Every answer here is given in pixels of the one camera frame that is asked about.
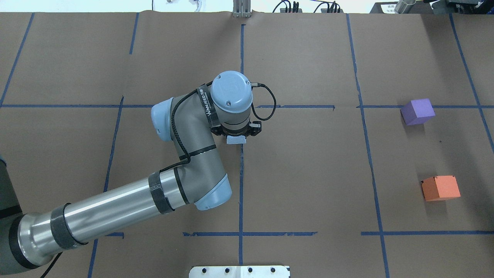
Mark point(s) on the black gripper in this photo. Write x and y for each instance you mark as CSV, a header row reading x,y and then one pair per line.
x,y
255,129

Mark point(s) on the light blue foam block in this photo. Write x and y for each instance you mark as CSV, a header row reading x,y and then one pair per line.
x,y
231,140

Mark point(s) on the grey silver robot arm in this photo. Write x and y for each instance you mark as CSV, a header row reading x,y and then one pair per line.
x,y
222,107

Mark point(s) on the purple foam block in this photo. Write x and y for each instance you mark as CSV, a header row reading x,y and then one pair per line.
x,y
417,112

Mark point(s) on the orange foam block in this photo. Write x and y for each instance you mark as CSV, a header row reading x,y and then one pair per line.
x,y
439,188

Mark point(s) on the white metal mounting plate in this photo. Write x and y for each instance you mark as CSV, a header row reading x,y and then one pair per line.
x,y
256,271

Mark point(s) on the black box with label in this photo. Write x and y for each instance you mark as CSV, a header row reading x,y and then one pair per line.
x,y
383,8

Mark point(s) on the silver metal cylinder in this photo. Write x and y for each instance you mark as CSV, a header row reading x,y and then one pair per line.
x,y
404,6

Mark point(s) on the black device top right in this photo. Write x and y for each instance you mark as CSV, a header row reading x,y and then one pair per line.
x,y
481,7

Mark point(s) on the grey aluminium profile post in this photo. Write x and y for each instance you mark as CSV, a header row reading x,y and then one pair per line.
x,y
242,8

